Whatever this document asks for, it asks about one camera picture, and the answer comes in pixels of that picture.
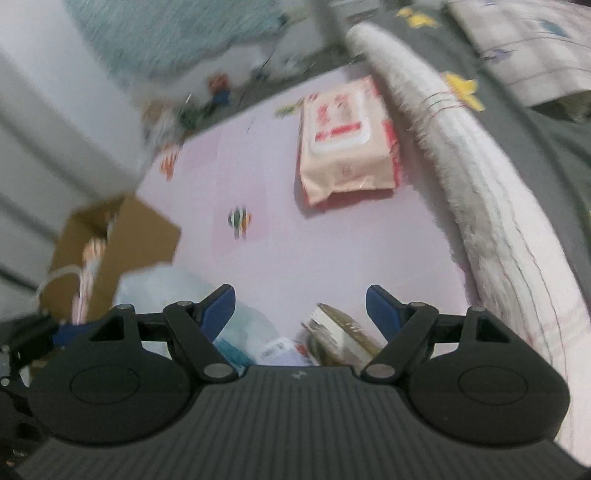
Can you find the brown cardboard box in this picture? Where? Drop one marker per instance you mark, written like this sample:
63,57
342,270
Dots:
136,237

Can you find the white fluffy blanket with stripes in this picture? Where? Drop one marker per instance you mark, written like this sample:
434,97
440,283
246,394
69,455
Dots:
520,268

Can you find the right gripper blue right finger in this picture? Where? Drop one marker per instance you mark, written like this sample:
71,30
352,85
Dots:
387,313

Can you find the white book block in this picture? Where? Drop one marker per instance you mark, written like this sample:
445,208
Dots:
335,339

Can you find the blue floral curtain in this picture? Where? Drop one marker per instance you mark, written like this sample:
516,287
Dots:
139,40

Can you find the white blue plastic bag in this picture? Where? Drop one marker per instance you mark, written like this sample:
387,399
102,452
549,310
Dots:
239,332

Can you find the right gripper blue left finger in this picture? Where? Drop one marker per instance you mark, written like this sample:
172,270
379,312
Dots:
215,311

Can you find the red wet wipes pack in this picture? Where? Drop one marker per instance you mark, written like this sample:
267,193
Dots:
348,143

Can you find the checked white pillow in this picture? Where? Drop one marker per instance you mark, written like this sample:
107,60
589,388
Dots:
540,50

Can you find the grey blanket with yellow patches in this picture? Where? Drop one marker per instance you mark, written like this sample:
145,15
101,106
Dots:
550,152

